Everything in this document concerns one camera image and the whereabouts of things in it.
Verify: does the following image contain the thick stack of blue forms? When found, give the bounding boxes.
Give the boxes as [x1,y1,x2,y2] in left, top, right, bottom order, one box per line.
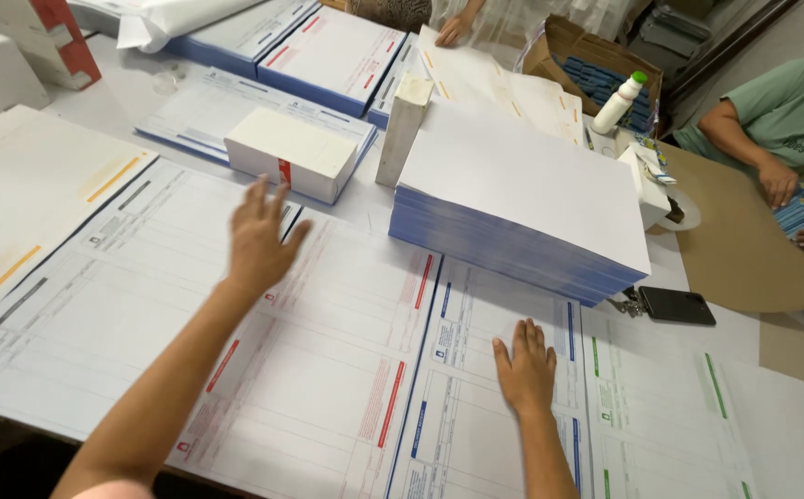
[165,0,321,80]

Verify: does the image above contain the black smartphone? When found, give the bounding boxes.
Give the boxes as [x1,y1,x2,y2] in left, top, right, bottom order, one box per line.
[636,285,718,327]

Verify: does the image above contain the spread orange-marked paper sheets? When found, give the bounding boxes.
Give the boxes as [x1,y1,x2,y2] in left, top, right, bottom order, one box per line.
[415,25,587,148]

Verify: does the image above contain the stack of grey forms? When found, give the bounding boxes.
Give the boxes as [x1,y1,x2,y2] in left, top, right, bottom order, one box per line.
[366,32,432,130]

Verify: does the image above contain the clear tape roll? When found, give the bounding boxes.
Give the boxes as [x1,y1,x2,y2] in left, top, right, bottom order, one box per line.
[657,186,702,232]

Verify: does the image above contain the blue patterned paper packet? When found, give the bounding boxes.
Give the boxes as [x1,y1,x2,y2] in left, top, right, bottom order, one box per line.
[632,134,678,186]

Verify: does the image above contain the narrow white cardboard box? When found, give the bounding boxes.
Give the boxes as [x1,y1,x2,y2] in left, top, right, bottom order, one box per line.
[375,72,436,190]

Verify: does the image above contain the grey-striped form sheets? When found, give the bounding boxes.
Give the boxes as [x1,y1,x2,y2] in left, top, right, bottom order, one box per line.
[0,158,303,442]

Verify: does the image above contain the orange-striped form sheets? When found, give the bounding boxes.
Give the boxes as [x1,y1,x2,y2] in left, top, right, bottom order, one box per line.
[0,104,160,341]

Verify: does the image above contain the brown cardboard sheet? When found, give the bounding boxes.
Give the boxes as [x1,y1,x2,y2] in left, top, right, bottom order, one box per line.
[647,140,804,314]

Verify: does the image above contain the person's right hand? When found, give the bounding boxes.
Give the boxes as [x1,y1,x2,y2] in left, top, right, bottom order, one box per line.
[492,317,558,417]

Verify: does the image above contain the green-striped form sheets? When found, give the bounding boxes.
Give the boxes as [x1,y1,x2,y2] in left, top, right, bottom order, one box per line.
[580,305,763,499]

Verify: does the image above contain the red and white box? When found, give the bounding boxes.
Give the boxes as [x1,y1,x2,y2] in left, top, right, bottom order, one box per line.
[0,0,103,91]

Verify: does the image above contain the person's left hand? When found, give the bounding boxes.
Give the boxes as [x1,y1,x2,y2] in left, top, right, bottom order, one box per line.
[227,173,314,296]

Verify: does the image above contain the brown cardboard carton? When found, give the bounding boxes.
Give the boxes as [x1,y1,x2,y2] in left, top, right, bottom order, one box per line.
[520,14,665,137]

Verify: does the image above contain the plain white paper sheet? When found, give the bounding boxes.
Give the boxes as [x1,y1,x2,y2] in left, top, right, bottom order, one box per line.
[717,357,804,499]

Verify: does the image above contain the pile of blue packets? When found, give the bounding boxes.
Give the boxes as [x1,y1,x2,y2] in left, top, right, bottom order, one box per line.
[553,55,653,133]

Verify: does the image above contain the small white box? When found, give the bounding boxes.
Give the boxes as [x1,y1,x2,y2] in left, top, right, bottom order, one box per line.
[616,144,673,231]

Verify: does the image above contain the grey background shelf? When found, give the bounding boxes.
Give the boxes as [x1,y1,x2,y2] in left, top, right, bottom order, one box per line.
[625,0,716,65]

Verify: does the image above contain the red-striped form sheets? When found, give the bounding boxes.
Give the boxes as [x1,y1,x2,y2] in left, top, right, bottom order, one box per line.
[166,207,443,499]

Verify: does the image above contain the thick stack of red forms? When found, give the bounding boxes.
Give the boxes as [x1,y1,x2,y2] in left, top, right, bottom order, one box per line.
[255,5,408,119]

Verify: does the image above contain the low stack of blue forms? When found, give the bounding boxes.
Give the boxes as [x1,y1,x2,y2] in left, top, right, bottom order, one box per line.
[134,65,381,169]

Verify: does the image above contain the white box with red tape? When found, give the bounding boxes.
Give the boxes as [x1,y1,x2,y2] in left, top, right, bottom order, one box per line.
[224,106,360,207]

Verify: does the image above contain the white wrapped paper bundle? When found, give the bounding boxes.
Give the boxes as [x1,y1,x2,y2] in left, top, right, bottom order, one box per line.
[115,0,266,54]

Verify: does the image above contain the clear plastic bag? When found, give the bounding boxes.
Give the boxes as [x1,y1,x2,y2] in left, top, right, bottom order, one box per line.
[428,0,628,72]

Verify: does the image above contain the clear plastic lid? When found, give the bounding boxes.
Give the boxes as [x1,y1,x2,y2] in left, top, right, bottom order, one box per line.
[151,68,180,97]

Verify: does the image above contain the bunch of keys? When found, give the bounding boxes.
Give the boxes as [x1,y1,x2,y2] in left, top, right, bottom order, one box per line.
[605,286,645,319]

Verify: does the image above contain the white bottle with green cap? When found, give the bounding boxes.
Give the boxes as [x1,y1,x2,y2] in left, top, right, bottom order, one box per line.
[590,70,650,136]

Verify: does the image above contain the blue-striped form sheets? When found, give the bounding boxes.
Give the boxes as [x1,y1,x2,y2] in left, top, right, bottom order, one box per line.
[384,255,594,499]

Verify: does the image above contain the tall stack of white paper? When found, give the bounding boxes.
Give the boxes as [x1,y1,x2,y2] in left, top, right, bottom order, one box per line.
[388,96,652,309]

